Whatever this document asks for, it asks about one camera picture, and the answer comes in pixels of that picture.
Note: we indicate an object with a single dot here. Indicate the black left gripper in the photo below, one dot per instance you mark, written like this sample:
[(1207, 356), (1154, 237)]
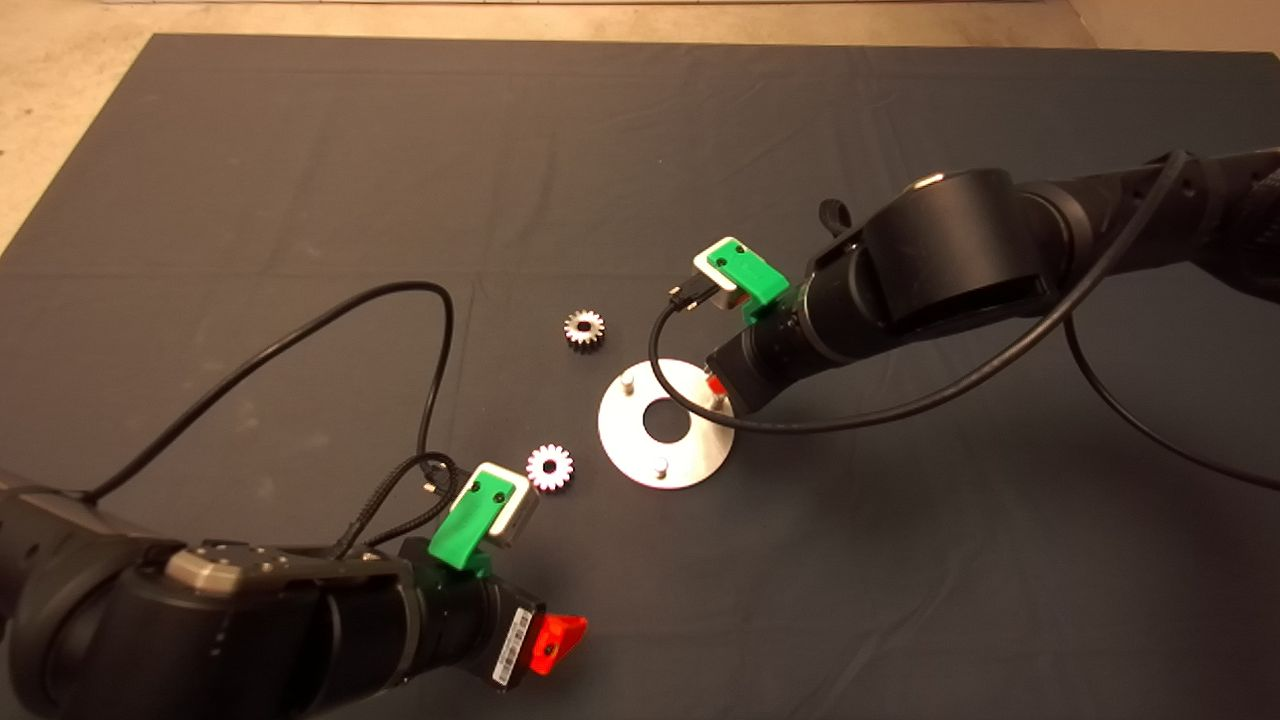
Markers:
[(495, 625)]

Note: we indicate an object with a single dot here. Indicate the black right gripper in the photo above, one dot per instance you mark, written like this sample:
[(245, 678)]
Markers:
[(765, 365)]

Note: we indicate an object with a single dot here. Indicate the small steel planetary gear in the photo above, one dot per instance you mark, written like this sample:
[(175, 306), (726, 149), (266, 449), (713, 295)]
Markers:
[(561, 479), (592, 338)]

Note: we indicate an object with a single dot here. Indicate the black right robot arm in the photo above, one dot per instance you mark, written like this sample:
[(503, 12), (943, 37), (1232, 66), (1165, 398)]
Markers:
[(950, 260)]

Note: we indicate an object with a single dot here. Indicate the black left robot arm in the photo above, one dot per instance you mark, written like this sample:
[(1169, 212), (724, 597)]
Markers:
[(200, 640)]

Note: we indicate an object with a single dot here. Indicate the round metal carrier plate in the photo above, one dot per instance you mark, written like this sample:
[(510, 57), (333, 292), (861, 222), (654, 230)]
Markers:
[(640, 460)]

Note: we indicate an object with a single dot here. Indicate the dark grey table cloth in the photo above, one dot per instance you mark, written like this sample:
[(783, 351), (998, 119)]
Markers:
[(700, 150)]

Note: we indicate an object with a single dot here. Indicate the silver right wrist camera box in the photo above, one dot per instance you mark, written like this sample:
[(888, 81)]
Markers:
[(710, 268)]

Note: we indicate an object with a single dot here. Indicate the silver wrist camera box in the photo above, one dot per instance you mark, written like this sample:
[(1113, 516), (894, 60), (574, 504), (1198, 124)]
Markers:
[(522, 515), (710, 268)]

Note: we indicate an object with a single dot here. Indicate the green right camera mount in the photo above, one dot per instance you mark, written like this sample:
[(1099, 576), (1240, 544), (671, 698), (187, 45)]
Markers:
[(750, 272)]

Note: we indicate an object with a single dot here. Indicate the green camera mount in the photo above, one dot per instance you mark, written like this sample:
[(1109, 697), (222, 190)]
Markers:
[(465, 530), (750, 272)]

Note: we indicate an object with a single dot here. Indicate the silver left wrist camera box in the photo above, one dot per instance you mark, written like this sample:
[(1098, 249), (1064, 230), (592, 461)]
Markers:
[(522, 515)]

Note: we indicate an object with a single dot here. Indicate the green left camera mount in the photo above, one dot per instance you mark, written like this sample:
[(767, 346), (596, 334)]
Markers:
[(465, 530)]

